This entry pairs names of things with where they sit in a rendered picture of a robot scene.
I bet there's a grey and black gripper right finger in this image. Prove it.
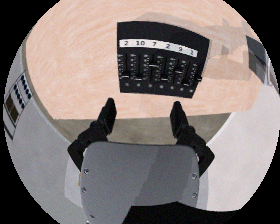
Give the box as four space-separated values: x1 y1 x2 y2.
170 101 215 178

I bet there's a black lighting desk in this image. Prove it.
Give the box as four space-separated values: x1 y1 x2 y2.
117 21 210 99

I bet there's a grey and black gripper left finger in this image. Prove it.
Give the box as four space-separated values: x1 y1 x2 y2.
67 98 117 172

